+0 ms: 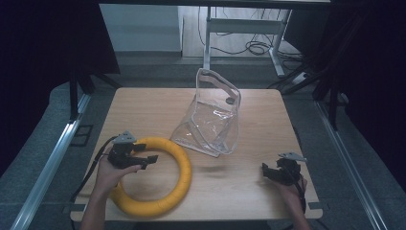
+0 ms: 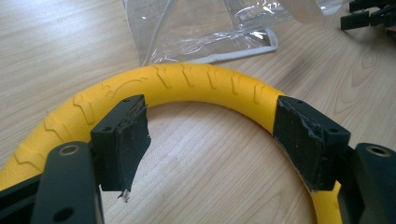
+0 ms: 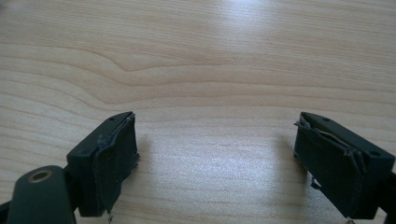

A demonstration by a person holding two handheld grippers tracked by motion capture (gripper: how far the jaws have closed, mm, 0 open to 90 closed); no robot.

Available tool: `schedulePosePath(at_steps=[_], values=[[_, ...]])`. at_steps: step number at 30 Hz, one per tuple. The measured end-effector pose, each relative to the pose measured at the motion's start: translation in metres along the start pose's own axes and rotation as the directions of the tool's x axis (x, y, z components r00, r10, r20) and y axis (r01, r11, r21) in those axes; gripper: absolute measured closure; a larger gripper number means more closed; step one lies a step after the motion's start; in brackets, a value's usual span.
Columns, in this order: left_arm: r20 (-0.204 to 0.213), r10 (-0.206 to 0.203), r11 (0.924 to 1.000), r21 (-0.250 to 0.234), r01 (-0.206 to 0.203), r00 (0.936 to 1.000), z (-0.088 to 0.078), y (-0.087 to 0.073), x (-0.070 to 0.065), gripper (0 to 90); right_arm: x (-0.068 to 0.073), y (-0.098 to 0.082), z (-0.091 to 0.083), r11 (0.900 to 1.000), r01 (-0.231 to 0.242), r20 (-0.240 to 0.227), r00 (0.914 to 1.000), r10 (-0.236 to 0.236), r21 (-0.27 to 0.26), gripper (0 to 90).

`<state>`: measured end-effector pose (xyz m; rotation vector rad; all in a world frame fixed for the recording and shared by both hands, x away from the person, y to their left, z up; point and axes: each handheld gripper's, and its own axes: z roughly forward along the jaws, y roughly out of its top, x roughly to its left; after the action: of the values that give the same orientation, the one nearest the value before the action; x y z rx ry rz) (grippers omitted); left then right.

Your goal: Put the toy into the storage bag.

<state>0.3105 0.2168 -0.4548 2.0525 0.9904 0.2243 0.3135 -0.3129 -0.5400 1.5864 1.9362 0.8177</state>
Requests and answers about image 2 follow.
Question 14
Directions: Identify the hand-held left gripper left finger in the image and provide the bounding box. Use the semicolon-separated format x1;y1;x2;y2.
90;94;152;203

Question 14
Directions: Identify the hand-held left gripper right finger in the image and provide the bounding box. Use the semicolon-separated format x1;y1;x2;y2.
272;94;351;192

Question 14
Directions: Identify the yellow foam ring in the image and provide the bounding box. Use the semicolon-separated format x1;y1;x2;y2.
0;63;343;224

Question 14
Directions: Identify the clear plastic zipper bag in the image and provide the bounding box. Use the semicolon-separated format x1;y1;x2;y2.
120;0;347;67

